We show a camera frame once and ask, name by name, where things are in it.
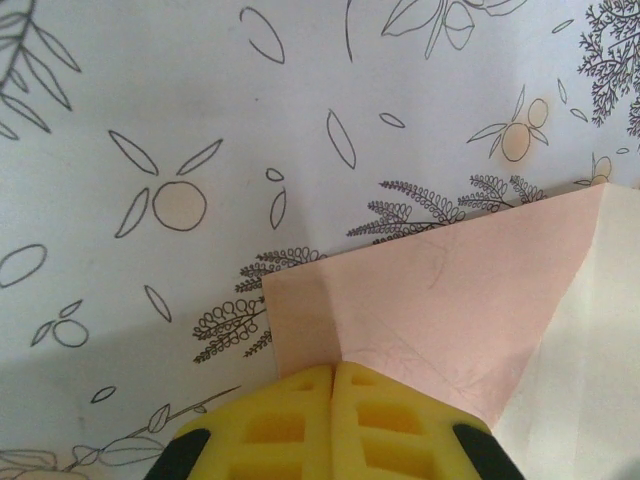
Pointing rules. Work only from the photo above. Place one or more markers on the floral patterned tablecloth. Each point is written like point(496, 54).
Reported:
point(200, 100)

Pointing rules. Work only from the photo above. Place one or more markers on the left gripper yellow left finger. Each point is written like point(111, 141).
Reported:
point(270, 440)

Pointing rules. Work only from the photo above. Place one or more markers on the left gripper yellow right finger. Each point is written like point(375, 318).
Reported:
point(400, 440)

